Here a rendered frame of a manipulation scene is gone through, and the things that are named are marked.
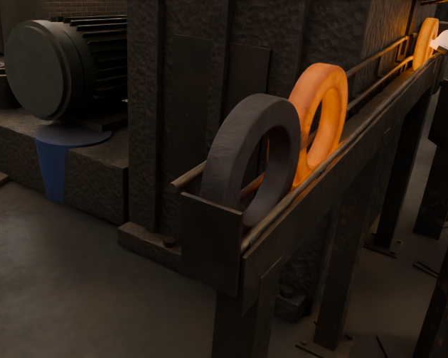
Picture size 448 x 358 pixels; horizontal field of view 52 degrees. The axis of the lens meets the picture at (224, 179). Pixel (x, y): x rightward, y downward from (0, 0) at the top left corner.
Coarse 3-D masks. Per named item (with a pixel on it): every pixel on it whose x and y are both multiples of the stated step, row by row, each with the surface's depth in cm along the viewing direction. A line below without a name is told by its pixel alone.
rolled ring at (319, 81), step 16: (320, 64) 65; (304, 80) 62; (320, 80) 61; (336, 80) 66; (304, 96) 61; (320, 96) 62; (336, 96) 70; (304, 112) 60; (336, 112) 72; (304, 128) 61; (320, 128) 75; (336, 128) 73; (304, 144) 63; (320, 144) 74; (336, 144) 75; (304, 160) 64; (320, 160) 72; (304, 176) 66
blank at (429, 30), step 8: (424, 24) 135; (432, 24) 134; (424, 32) 134; (432, 32) 135; (424, 40) 134; (416, 48) 135; (424, 48) 134; (432, 48) 144; (416, 56) 136; (424, 56) 135; (416, 64) 139
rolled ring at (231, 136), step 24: (264, 96) 51; (240, 120) 47; (264, 120) 49; (288, 120) 54; (216, 144) 47; (240, 144) 46; (288, 144) 57; (216, 168) 46; (240, 168) 47; (288, 168) 59; (216, 192) 47; (264, 192) 60; (288, 192) 61; (264, 216) 57
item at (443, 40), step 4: (444, 32) 135; (440, 36) 136; (444, 36) 135; (436, 40) 137; (440, 40) 136; (444, 40) 136; (432, 44) 137; (436, 44) 137; (440, 44) 137; (444, 44) 136; (436, 48) 137
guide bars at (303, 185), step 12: (432, 60) 134; (408, 84) 114; (396, 96) 104; (384, 108) 92; (372, 120) 86; (360, 132) 80; (348, 144) 75; (336, 156) 71; (324, 168) 66; (312, 180) 63; (300, 192) 60; (288, 204) 57; (276, 216) 54; (252, 228) 51; (264, 228) 52; (252, 240) 50; (240, 252) 48; (240, 264) 49
